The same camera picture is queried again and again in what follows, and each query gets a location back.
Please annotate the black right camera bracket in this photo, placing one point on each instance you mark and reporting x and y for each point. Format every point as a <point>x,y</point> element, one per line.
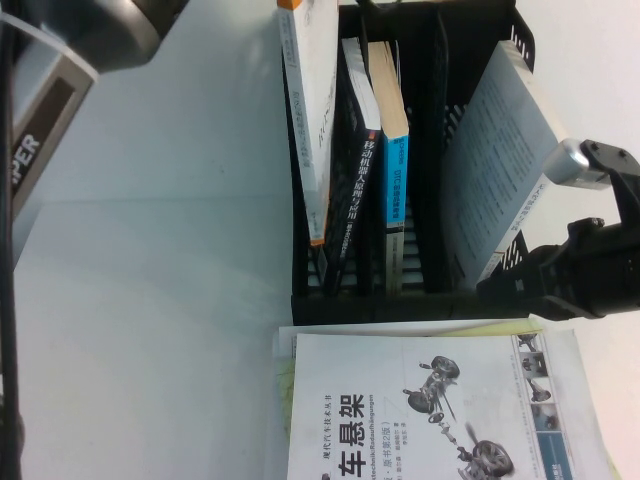
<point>625,175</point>

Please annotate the white orange-bordered ROS2 book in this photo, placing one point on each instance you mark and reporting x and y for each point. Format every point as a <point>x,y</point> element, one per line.
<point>310,125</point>

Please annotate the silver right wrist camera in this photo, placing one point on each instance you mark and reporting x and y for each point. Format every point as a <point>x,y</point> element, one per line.
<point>570,165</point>

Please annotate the black mesh book stand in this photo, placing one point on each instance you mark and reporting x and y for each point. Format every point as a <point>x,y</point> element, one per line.
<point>435,150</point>

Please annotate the white car suspension book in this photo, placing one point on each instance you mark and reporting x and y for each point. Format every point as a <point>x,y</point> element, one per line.
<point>400,400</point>

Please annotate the black robotics book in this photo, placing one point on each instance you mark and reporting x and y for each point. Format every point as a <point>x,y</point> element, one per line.
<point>360,190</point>

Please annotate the blue spine book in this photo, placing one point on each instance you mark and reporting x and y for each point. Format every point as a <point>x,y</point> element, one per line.
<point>397,175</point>

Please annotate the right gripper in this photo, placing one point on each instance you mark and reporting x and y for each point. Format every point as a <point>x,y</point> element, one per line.
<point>585,275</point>

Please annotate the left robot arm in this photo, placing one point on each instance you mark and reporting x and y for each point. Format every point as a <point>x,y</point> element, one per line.
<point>50,100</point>

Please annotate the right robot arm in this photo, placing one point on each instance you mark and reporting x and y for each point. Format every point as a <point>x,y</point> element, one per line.
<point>631,270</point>

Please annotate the grey cover white book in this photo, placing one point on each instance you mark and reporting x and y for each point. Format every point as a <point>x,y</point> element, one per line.
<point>500,175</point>

